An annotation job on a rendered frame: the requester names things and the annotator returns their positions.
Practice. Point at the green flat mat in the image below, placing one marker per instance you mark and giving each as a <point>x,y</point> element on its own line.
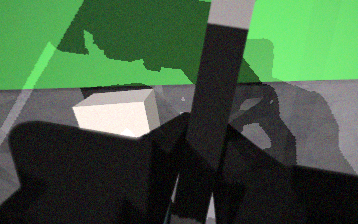
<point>105,43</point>

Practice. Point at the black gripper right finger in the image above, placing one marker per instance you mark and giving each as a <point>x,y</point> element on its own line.
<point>251,187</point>

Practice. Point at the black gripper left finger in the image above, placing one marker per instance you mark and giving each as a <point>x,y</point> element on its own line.
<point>142,169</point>

